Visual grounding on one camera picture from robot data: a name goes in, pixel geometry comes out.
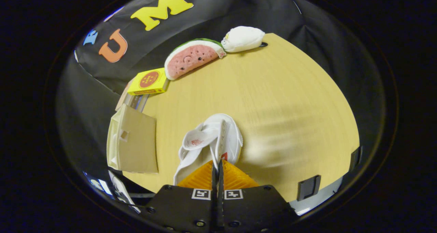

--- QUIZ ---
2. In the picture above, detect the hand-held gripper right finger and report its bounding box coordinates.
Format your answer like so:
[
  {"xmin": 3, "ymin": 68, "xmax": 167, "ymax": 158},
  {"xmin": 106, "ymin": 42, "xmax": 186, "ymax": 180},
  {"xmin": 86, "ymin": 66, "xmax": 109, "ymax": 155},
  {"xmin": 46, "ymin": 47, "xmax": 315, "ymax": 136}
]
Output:
[{"xmin": 218, "ymin": 160, "xmax": 297, "ymax": 233}]

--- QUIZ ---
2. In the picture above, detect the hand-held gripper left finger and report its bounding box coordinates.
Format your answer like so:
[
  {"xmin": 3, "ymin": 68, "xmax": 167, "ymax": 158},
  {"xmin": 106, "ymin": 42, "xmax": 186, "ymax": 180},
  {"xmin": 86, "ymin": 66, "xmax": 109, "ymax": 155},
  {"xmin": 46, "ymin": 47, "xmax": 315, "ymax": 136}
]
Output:
[{"xmin": 145, "ymin": 160, "xmax": 219, "ymax": 233}]

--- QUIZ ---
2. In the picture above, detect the white canvas shoe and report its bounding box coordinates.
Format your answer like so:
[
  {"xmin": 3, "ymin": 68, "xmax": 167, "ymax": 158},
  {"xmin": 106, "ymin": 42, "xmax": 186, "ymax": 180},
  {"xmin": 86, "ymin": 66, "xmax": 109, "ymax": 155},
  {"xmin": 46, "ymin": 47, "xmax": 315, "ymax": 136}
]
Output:
[{"xmin": 173, "ymin": 113, "xmax": 243, "ymax": 186}]

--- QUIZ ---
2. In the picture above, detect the beige storage box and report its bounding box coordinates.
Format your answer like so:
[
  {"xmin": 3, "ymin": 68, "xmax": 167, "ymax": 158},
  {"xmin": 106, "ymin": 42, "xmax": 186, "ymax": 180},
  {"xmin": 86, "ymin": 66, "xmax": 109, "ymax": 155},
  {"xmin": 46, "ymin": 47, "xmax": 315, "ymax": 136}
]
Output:
[{"xmin": 107, "ymin": 104, "xmax": 159, "ymax": 174}]

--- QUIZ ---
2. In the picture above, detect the white paper sheet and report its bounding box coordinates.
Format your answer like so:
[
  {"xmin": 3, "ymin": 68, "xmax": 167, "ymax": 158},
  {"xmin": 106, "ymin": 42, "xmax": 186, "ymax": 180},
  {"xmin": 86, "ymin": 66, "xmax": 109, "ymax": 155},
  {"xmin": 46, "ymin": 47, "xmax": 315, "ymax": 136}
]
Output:
[{"xmin": 109, "ymin": 171, "xmax": 141, "ymax": 214}]

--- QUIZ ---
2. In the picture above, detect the blue printed sheet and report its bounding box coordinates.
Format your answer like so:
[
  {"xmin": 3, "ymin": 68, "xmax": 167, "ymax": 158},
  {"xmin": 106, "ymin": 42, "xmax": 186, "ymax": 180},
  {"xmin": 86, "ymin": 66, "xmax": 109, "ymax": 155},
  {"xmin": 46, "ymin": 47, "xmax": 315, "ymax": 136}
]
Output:
[{"xmin": 84, "ymin": 172, "xmax": 113, "ymax": 196}]

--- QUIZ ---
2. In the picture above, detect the blue white book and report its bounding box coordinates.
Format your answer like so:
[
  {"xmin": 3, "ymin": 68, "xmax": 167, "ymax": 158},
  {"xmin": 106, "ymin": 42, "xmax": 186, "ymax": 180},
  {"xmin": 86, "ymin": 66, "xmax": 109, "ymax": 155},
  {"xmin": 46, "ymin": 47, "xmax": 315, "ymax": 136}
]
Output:
[{"xmin": 124, "ymin": 93, "xmax": 150, "ymax": 112}]

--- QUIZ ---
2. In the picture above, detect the beige book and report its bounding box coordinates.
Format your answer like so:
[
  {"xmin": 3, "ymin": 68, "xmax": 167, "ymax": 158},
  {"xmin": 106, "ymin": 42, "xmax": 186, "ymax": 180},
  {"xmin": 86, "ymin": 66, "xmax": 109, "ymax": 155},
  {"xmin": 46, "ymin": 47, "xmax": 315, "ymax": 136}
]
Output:
[{"xmin": 115, "ymin": 79, "xmax": 133, "ymax": 111}]

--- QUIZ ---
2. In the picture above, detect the yellow book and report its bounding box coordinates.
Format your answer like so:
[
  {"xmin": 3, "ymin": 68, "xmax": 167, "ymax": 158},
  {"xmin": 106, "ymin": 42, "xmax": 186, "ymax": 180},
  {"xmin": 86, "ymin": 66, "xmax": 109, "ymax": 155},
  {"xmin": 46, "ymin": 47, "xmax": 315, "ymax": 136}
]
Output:
[{"xmin": 127, "ymin": 68, "xmax": 170, "ymax": 95}]

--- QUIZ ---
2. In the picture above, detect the watermelon slice plush toy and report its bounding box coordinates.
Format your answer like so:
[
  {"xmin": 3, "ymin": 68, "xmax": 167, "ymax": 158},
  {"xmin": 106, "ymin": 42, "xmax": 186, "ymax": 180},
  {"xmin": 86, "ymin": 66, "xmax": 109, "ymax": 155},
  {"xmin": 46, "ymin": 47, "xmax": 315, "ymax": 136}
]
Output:
[{"xmin": 164, "ymin": 38, "xmax": 226, "ymax": 81}]

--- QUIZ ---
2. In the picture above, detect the white plush toy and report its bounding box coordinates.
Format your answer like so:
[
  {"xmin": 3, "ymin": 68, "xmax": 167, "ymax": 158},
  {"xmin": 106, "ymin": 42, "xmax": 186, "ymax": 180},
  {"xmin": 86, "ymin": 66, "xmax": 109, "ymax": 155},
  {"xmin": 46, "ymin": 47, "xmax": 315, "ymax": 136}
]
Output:
[{"xmin": 221, "ymin": 26, "xmax": 266, "ymax": 53}]

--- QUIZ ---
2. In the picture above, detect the black table edge bracket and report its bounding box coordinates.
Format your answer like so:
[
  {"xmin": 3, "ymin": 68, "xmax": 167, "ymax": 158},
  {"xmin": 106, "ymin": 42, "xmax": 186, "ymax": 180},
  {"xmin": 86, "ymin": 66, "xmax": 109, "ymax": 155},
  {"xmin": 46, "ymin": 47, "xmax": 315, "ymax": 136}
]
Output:
[
  {"xmin": 297, "ymin": 175, "xmax": 321, "ymax": 202},
  {"xmin": 349, "ymin": 146, "xmax": 363, "ymax": 172}
]

